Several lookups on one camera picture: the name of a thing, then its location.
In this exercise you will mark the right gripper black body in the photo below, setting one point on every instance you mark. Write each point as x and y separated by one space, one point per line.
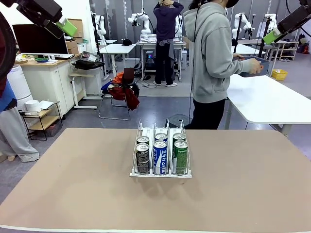
296 19

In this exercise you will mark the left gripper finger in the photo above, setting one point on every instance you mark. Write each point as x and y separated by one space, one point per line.
68 28
54 30

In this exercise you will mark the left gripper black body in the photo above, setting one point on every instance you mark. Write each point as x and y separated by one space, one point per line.
39 11

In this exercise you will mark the blue plastic bin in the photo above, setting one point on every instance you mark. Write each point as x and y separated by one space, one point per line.
266 65

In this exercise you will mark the white lab robot arm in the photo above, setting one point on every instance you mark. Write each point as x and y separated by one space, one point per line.
271 18
145 26
246 23
102 29

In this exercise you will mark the person's right forearm grey sleeve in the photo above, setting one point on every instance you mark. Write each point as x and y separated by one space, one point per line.
230 69

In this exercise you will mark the person's right hand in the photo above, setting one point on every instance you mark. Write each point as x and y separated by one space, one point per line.
252 66

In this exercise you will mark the person's left hand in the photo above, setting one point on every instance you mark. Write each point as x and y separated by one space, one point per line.
239 57

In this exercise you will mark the large cardboard box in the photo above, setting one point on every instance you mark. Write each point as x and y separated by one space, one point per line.
79 24

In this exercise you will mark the black pole stand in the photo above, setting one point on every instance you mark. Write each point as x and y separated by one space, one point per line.
261 48

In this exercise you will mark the low wooden shelf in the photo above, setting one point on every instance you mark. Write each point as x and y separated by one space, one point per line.
289 42

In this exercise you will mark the small cardboard box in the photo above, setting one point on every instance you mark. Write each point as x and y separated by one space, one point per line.
72 47

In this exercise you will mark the black computer monitor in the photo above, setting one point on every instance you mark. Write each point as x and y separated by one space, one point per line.
36 43

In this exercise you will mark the white storage box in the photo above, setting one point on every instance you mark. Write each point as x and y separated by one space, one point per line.
81 48

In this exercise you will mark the white keyboard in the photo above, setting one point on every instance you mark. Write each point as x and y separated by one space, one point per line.
60 56

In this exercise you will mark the white desk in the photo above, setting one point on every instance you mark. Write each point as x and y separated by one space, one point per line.
116 48
245 49

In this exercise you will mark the red canister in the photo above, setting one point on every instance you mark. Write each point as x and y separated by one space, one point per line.
305 49

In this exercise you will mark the green bowl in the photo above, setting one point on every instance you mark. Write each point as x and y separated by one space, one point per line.
41 59

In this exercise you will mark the grey tray with items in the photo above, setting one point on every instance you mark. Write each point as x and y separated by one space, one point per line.
90 57

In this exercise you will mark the yellow basket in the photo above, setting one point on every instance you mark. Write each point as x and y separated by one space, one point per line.
279 74

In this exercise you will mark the black bag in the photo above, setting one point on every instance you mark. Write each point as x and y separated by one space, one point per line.
88 65

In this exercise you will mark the white side table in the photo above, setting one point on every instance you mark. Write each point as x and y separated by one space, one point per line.
81 75

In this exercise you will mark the black face mask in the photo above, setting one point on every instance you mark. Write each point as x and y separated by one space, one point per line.
233 3

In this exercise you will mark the white cabinet with wooden top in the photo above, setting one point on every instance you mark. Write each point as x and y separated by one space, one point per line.
48 82

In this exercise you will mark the large white table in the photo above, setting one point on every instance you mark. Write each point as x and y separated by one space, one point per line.
267 97

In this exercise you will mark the black cap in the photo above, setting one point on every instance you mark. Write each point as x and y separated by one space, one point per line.
126 43

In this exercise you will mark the white air purifier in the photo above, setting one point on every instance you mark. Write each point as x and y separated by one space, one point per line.
20 85

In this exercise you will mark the person in grey hoodie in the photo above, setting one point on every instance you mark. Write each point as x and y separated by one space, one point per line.
206 60

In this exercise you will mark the orange cloth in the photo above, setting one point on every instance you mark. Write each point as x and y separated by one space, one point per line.
119 76

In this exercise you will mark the white paper notebook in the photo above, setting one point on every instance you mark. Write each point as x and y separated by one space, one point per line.
46 104

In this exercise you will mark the white cylindrical roll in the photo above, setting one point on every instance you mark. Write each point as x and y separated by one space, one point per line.
32 106

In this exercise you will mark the grey workstation table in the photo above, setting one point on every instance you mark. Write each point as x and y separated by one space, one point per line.
145 44

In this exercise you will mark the computer tower with light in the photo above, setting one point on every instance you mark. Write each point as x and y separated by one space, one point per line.
150 58

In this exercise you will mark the person in purple sweater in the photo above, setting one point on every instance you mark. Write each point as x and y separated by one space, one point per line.
165 24

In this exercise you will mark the bystander in grey trousers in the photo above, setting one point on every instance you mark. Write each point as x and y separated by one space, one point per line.
14 136

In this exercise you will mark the black round floor base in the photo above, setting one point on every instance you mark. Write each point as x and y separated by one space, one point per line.
178 120

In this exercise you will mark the black Pepsi can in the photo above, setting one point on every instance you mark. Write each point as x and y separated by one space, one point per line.
143 139
142 157

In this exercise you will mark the green soda can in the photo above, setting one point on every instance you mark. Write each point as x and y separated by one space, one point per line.
181 157
179 136

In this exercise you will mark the blue Pocari Sweat can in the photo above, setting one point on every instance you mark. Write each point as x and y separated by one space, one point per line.
160 157
161 136

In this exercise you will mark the small black-frame wooden shelf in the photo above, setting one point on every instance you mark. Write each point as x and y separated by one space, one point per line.
48 120

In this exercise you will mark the metal frame chair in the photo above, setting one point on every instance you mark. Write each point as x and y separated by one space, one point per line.
114 119

